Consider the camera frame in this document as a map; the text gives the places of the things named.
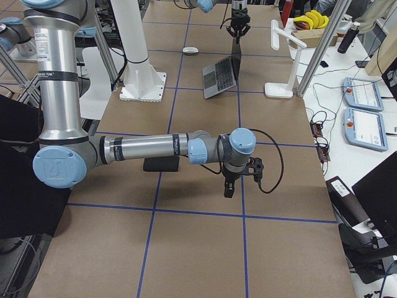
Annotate near blue teach pendant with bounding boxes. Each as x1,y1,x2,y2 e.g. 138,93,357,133
343,107,388,151

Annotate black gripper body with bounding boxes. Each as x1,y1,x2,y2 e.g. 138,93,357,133
222,169,243,186
231,11,249,25

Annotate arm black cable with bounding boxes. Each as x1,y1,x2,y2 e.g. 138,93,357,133
219,0,235,30
198,129,285,194

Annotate black monitor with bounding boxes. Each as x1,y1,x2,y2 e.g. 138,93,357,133
352,153,396,245

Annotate black water bottle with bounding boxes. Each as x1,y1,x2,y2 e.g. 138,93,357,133
337,22,360,53

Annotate yellow bananas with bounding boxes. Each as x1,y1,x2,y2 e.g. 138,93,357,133
293,10,329,30

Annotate white desk lamp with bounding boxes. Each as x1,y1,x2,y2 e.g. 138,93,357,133
264,19,308,99

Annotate brown cardboard box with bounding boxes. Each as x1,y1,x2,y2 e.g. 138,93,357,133
290,29,338,48

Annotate grey laptop computer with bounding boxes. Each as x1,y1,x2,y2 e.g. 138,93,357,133
202,38,241,99

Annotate white computer mouse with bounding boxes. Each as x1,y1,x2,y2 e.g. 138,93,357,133
182,47,199,55

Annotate blue teach pendant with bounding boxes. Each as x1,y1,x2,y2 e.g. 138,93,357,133
343,77,384,112
343,107,388,151

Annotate person in black clothes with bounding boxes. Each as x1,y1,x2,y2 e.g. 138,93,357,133
1,96,71,239

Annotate orange black circuit board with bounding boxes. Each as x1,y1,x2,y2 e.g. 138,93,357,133
310,111,331,164

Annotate aluminium frame post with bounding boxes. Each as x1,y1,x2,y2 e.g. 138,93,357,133
297,0,351,97

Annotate black folded mouse pad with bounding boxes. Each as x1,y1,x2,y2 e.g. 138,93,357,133
143,156,180,172

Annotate far blue teach pendant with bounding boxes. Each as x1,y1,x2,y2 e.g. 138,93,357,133
343,77,384,112

